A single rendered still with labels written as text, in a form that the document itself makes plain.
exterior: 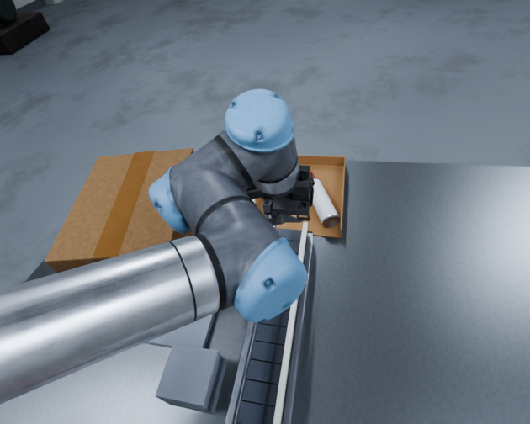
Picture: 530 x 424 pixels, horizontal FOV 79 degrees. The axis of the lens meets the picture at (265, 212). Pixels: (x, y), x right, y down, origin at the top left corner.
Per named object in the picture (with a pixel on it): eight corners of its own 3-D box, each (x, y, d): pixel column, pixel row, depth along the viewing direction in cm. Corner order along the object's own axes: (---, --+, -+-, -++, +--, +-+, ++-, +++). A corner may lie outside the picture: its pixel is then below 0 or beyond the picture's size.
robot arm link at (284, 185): (241, 182, 45) (251, 133, 48) (249, 195, 50) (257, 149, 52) (294, 185, 44) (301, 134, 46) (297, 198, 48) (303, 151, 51)
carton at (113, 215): (206, 315, 78) (167, 253, 57) (112, 319, 80) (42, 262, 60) (218, 218, 97) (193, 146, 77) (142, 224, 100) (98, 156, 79)
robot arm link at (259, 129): (204, 113, 37) (263, 70, 37) (230, 160, 47) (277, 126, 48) (241, 158, 34) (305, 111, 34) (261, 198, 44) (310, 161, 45)
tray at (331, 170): (341, 237, 90) (341, 229, 87) (251, 230, 96) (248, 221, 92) (345, 166, 109) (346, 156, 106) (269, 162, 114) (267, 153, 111)
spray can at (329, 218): (325, 217, 88) (301, 169, 101) (320, 229, 91) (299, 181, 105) (342, 214, 89) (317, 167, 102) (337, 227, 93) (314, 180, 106)
